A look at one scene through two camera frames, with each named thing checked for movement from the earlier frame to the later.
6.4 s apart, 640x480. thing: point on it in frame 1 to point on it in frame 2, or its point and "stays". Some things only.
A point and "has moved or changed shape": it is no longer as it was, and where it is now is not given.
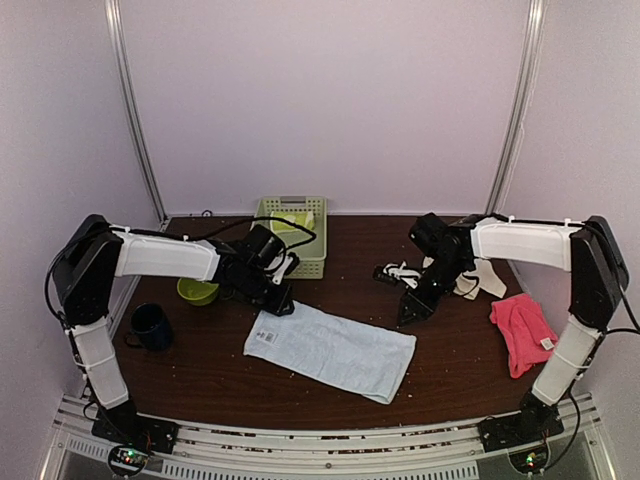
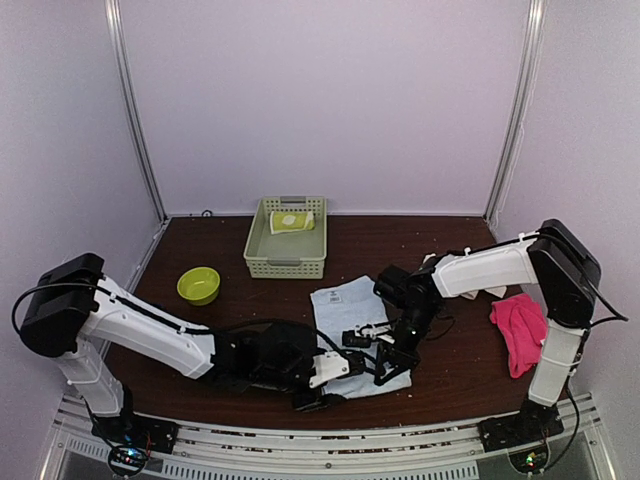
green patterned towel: [305, 219] stays
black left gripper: [277, 306] to [316, 401]
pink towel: [526, 332] stays
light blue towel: [320, 345] has moved or changed shape
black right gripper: [422, 311] to [401, 360]
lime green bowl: [198, 293] stays
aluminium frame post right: [522, 106] stays
